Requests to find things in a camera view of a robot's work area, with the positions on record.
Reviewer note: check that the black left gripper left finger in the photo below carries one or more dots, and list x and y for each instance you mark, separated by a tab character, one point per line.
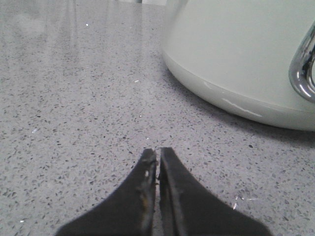
128	211

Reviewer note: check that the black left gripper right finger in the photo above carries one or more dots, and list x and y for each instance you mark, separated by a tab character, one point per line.
189	209

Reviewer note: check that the pale green electric cooking pot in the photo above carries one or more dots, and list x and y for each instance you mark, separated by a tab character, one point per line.
252	58

